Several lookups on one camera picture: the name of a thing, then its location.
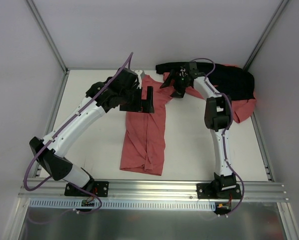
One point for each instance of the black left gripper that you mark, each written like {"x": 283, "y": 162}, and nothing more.
{"x": 135, "y": 105}

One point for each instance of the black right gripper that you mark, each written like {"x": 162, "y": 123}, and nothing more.
{"x": 176, "y": 81}

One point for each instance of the pink t-shirt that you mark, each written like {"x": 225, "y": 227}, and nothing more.
{"x": 242, "y": 109}
{"x": 144, "y": 144}

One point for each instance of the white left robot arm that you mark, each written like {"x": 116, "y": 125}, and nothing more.
{"x": 123, "y": 90}

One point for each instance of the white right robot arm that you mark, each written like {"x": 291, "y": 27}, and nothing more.
{"x": 218, "y": 118}

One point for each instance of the black t-shirt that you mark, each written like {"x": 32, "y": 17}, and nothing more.
{"x": 231, "y": 80}

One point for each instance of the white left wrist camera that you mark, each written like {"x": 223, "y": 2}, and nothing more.
{"x": 140, "y": 78}

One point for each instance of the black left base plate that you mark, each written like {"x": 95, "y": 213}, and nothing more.
{"x": 96, "y": 187}

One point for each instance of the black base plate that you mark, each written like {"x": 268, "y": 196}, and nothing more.
{"x": 96, "y": 187}
{"x": 208, "y": 191}

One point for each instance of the left side aluminium rail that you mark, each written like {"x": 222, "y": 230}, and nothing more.
{"x": 52, "y": 118}

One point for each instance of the aluminium rail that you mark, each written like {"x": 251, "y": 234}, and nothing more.
{"x": 263, "y": 148}
{"x": 52, "y": 118}
{"x": 254, "y": 191}

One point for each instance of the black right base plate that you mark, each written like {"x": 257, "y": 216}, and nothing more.
{"x": 208, "y": 191}

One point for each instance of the right side aluminium rail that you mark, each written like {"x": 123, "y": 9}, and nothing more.
{"x": 263, "y": 148}

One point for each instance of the right aluminium frame post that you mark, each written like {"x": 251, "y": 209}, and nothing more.
{"x": 279, "y": 11}

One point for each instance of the aluminium frame post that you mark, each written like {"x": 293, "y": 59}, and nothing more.
{"x": 279, "y": 11}
{"x": 46, "y": 33}

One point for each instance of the aluminium front rail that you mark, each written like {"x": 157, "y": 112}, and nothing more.
{"x": 254, "y": 191}

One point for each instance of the white slotted cable duct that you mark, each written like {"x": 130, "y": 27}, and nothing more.
{"x": 116, "y": 204}

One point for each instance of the left aluminium frame post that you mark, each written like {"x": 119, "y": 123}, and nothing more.
{"x": 46, "y": 33}

